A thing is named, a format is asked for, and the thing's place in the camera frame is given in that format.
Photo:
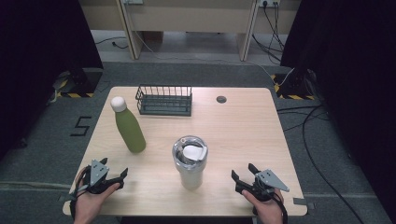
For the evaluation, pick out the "grey table grommet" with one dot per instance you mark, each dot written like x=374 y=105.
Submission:
x=221 y=99

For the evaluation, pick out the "beige desk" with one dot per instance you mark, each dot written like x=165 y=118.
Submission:
x=193 y=18

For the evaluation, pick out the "white tumbler with clear lid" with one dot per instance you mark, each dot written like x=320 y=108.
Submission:
x=190 y=165

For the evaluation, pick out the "person's left hand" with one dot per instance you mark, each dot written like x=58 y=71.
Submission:
x=88 y=207

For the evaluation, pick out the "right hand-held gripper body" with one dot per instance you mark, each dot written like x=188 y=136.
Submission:
x=267 y=182

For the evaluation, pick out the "black curtain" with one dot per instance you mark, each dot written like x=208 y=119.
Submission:
x=351 y=77
x=37 y=62

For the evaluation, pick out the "grey tape strip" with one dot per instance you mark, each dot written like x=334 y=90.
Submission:
x=303 y=202
x=63 y=198

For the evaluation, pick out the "person's right hand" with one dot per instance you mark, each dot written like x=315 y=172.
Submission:
x=269 y=211

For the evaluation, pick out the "white wall socket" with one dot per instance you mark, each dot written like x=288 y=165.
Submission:
x=269 y=2

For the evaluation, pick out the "stand base with hazard tape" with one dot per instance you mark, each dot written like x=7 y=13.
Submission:
x=81 y=84
x=294 y=87

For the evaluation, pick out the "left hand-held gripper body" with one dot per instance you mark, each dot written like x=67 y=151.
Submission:
x=98 y=174

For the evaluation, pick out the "green bottle with white cap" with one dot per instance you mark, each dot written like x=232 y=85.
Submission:
x=130 y=130

